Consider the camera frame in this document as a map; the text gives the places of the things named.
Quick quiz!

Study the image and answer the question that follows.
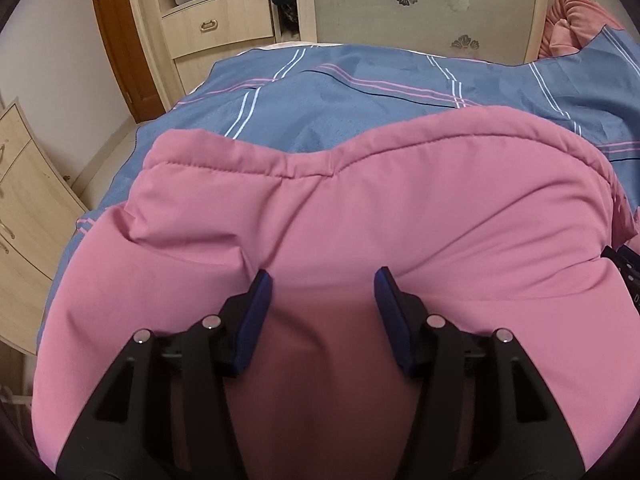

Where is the pink and cream hooded jacket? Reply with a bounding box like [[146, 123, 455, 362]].
[[32, 106, 639, 479]]

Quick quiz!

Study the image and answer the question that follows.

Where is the blue plaid duvet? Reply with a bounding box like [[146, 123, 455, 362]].
[[38, 28, 639, 352]]

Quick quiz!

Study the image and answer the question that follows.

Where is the light wood side cabinet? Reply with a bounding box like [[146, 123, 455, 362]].
[[0, 101, 86, 356]]

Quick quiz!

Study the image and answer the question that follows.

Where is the pink quilt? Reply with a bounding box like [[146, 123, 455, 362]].
[[538, 0, 625, 58]]

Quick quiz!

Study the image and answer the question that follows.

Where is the wardrobe with frosted sliding doors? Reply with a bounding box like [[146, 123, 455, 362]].
[[130, 0, 553, 108]]

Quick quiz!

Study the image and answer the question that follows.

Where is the brown wooden door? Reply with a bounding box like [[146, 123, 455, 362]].
[[92, 0, 164, 122]]

